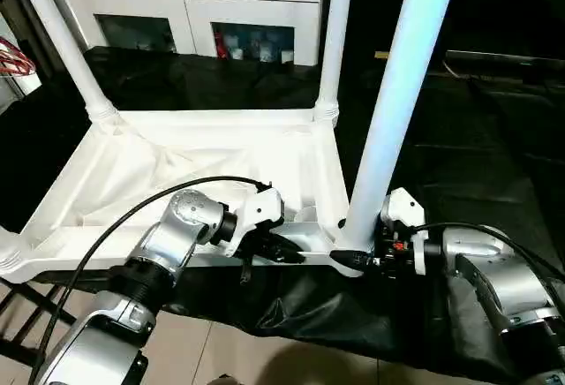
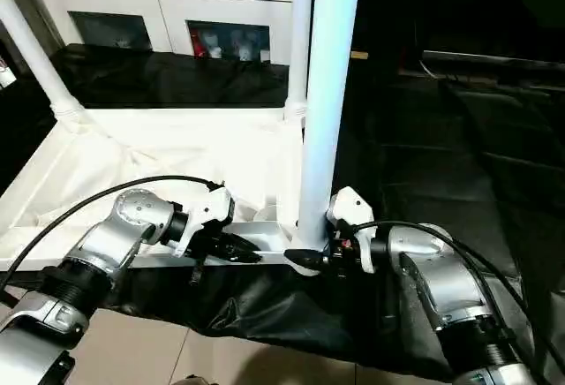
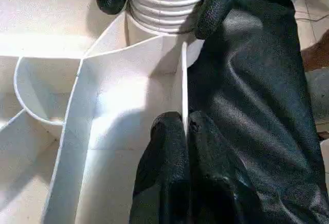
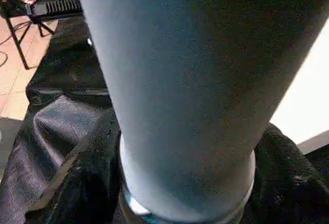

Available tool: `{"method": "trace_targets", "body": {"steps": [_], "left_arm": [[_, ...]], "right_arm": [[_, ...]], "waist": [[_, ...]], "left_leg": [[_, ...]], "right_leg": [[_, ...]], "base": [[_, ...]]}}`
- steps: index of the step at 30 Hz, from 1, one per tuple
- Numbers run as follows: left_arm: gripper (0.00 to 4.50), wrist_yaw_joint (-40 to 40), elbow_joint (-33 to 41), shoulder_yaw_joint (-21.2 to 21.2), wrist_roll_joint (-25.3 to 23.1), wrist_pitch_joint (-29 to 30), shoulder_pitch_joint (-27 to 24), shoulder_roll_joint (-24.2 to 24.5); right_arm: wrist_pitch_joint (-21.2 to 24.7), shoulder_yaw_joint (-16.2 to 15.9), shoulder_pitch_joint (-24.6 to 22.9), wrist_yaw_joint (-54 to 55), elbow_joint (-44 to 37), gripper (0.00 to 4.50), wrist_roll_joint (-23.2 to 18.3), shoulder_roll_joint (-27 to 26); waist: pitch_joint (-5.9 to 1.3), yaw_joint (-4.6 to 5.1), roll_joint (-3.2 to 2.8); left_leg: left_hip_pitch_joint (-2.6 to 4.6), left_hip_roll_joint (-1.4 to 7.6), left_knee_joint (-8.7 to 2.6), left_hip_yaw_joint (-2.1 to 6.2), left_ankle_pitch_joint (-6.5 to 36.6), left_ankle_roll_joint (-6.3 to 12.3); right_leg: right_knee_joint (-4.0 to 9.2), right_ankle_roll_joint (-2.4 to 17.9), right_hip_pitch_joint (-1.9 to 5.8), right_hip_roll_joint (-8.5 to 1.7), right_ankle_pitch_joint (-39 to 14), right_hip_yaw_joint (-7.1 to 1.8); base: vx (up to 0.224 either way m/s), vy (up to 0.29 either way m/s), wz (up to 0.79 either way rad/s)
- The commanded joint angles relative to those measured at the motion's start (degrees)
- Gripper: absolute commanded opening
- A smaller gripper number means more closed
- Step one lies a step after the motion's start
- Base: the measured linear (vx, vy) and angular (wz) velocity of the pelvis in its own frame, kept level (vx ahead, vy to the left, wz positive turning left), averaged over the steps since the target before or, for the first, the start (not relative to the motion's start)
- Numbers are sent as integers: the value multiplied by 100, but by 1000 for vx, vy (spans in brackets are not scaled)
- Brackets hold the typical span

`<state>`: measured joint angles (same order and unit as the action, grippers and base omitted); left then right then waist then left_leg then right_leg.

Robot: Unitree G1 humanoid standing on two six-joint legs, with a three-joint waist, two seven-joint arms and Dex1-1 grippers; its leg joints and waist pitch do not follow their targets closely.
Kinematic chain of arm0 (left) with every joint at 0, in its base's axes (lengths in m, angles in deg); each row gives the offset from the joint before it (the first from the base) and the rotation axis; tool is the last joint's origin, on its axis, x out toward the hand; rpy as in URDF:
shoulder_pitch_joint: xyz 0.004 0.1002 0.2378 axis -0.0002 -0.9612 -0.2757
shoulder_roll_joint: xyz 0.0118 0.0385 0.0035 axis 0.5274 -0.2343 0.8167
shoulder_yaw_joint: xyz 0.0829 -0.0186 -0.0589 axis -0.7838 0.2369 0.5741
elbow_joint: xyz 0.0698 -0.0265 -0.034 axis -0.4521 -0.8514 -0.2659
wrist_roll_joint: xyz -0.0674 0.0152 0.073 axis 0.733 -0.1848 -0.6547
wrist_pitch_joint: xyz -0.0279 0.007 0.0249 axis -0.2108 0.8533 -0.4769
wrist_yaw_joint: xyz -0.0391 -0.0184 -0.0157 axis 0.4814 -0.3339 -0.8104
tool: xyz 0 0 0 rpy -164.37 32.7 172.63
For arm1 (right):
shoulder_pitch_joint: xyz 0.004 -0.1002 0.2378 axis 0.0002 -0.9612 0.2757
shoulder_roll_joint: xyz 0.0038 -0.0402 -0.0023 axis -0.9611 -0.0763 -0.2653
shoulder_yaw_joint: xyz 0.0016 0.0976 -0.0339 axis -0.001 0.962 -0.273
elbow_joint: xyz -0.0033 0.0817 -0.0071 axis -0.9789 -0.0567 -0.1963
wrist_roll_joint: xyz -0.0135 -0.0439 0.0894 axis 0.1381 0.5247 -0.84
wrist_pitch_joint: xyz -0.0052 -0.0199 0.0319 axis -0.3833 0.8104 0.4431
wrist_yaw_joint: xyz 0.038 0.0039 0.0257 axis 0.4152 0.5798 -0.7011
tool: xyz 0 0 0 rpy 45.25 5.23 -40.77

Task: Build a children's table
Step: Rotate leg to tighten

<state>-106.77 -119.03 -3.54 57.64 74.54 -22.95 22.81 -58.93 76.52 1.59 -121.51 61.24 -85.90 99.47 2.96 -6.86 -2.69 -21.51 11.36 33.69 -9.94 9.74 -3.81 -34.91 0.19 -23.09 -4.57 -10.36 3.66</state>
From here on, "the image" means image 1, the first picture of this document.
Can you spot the white plastic table top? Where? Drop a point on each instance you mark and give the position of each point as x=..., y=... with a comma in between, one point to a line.
x=159, y=164

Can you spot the white plastic table leg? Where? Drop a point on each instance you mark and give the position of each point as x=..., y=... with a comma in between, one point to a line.
x=66, y=49
x=334, y=32
x=9, y=251
x=402, y=76

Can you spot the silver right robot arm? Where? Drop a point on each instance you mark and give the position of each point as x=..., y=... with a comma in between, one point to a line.
x=503, y=279

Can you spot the black plastic table mat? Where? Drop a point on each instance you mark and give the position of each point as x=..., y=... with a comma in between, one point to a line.
x=477, y=155

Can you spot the small tan tag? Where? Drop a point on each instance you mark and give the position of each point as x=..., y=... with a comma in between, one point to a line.
x=382, y=55

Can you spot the black metal stand leg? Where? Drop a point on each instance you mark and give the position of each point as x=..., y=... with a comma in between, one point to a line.
x=35, y=314

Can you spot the white glass-door cabinet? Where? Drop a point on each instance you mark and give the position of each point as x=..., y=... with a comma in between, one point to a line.
x=132, y=1

